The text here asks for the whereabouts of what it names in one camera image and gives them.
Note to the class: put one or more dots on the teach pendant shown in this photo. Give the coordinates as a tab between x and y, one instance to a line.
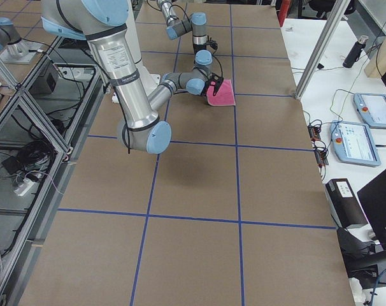
372	109
353	143

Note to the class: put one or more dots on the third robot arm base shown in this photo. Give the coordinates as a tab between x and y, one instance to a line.
13	49

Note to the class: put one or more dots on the white power strip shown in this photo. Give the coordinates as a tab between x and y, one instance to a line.
23	187

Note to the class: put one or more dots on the aluminium frame post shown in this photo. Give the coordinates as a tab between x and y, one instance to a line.
330	26

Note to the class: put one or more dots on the black monitor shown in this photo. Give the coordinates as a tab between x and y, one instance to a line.
372	198

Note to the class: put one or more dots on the pink towel with grey back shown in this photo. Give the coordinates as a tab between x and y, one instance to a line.
224	97

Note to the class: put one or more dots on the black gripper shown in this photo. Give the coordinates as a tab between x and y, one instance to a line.
211	84

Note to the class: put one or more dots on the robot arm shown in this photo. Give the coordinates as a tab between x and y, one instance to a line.
194	23
103	25

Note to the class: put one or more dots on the near teach pendant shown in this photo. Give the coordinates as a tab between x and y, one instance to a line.
353	143

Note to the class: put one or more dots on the far teach pendant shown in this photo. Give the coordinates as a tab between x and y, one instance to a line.
372	109

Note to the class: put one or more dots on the black water bottle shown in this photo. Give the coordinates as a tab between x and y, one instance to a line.
355	52

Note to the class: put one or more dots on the black box with label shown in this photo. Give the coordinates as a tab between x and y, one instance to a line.
344	205

